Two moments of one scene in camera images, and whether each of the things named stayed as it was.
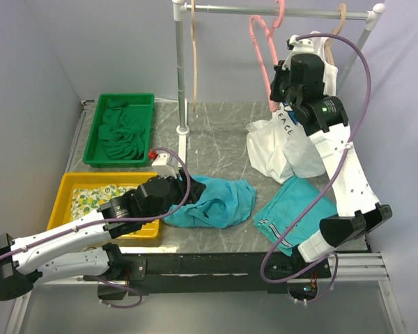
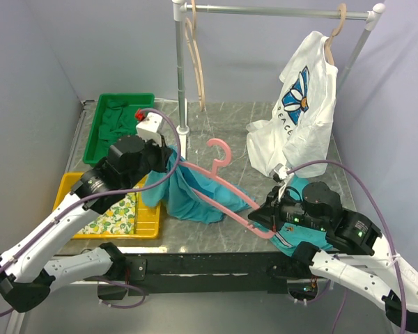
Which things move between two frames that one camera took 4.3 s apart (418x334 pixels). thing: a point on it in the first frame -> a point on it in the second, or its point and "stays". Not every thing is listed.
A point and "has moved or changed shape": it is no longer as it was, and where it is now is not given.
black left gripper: [182, 186] -> [164, 153]
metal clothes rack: [180, 9] stays
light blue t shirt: [226, 203] has moved or changed shape
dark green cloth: [122, 129] stays
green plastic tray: [120, 133] stays
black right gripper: [281, 72] -> [268, 213]
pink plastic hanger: [272, 42] -> [215, 173]
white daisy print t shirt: [279, 145] stays
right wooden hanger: [330, 42] stays
